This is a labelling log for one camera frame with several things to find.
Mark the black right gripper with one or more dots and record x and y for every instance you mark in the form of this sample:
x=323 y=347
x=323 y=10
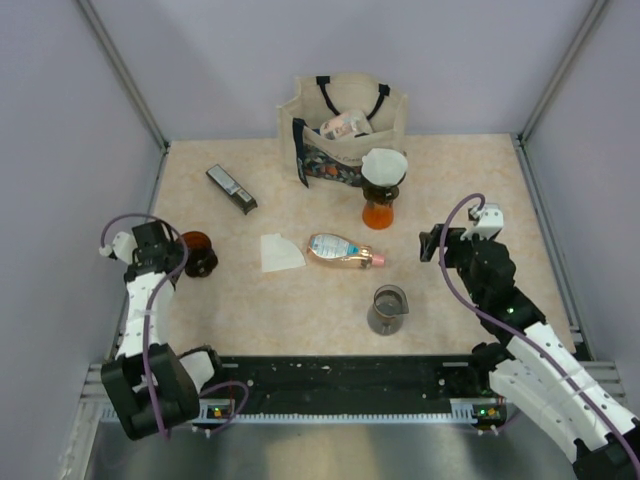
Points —
x=453 y=242

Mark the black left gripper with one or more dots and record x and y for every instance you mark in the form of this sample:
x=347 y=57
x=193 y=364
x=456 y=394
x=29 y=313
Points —
x=176 y=250

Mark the dark green glass dripper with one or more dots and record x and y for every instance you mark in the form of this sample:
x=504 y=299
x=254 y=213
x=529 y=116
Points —
x=383 y=195

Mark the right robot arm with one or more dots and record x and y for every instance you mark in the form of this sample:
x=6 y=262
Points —
x=528 y=364

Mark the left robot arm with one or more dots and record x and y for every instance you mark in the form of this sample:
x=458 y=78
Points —
x=151 y=388

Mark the black rectangular box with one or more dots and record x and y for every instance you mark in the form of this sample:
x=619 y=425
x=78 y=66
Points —
x=232 y=189

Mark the dark glass beaker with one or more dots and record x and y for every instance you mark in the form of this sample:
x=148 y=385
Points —
x=388 y=310

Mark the pink liquid soap bottle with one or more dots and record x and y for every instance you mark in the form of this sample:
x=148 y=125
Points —
x=337 y=251

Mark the pink pouch in bag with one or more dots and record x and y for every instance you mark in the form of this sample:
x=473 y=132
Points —
x=350 y=124

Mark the beige canvas tote bag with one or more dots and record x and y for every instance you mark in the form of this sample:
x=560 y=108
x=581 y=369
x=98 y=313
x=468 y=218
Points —
x=306 y=155

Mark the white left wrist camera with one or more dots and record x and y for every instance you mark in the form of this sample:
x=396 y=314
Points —
x=121 y=248

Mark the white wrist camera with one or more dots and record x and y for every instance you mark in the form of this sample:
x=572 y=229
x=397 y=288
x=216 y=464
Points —
x=488 y=222
x=121 y=248

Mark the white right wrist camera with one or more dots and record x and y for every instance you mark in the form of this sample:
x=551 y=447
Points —
x=488 y=222

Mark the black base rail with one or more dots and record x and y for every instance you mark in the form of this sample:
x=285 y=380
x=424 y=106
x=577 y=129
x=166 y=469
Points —
x=351 y=385

